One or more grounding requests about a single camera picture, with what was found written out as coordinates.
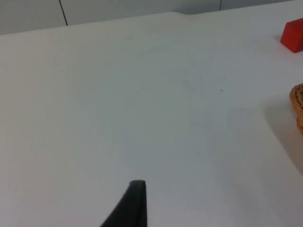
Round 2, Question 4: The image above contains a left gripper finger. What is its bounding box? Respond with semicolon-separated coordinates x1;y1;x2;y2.
99;180;149;227

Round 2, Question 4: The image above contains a pale brown wicker basket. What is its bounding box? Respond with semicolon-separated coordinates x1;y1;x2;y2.
289;83;303;136

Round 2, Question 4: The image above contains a red cube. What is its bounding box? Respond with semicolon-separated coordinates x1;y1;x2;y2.
280;17;303;53

